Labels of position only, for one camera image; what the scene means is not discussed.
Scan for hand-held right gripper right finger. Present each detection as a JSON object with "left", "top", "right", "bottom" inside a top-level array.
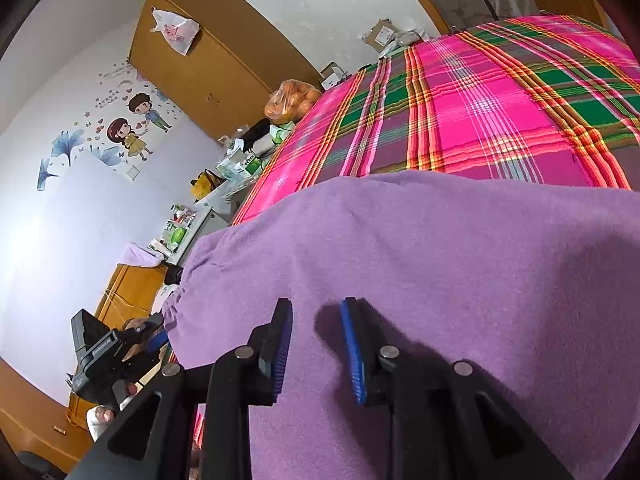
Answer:
[{"left": 340, "top": 297, "right": 576, "bottom": 480}]

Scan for grey plastic mailer bags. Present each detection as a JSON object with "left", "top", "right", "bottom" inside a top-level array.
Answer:
[{"left": 377, "top": 30, "right": 431, "bottom": 58}]

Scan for wooden side cabinet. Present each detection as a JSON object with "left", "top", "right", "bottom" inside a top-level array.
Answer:
[{"left": 0, "top": 357, "right": 96, "bottom": 471}]

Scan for cartoon couple wall sticker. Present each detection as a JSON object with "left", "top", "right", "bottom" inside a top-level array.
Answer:
[{"left": 35, "top": 60, "right": 173, "bottom": 193}]

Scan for wooden wardrobe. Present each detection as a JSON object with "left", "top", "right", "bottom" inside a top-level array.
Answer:
[{"left": 127, "top": 0, "right": 326, "bottom": 141}]

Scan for person's left hand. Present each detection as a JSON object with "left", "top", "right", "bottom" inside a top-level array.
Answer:
[{"left": 85, "top": 381, "right": 140, "bottom": 441}]

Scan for white cardboard box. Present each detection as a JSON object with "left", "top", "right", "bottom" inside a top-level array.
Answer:
[{"left": 320, "top": 62, "right": 351, "bottom": 91}]

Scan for black bag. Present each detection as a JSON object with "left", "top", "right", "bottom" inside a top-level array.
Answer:
[{"left": 241, "top": 119, "right": 273, "bottom": 153}]

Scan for white plastic bag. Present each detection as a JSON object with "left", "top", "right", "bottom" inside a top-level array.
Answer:
[{"left": 150, "top": 7, "right": 201, "bottom": 57}]

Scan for pink green plaid bed sheet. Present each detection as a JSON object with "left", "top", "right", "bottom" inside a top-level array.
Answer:
[{"left": 170, "top": 14, "right": 640, "bottom": 453}]

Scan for wooden headboard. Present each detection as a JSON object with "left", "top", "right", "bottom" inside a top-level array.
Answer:
[{"left": 67, "top": 262, "right": 171, "bottom": 431}]

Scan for brown cardboard box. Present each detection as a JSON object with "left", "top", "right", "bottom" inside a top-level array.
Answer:
[{"left": 362, "top": 19, "right": 401, "bottom": 53}]

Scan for bag of oranges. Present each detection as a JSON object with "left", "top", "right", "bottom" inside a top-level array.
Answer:
[{"left": 264, "top": 79, "right": 323, "bottom": 123}]

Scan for purple fleece pants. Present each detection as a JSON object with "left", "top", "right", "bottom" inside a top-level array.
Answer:
[{"left": 161, "top": 170, "right": 640, "bottom": 480}]

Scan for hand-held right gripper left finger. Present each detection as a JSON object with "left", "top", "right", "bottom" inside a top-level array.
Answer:
[{"left": 70, "top": 298, "right": 293, "bottom": 480}]

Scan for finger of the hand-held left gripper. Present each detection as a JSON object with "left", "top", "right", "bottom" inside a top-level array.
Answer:
[
  {"left": 125, "top": 312, "right": 165, "bottom": 337},
  {"left": 142, "top": 329, "right": 172, "bottom": 358}
]

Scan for yellow bag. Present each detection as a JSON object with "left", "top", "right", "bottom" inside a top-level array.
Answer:
[{"left": 192, "top": 170, "right": 226, "bottom": 198}]

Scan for white nightstand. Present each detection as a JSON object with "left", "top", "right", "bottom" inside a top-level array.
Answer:
[{"left": 165, "top": 205, "right": 236, "bottom": 266}]

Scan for lilac towel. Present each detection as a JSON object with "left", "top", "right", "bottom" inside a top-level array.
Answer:
[{"left": 122, "top": 241, "right": 166, "bottom": 268}]

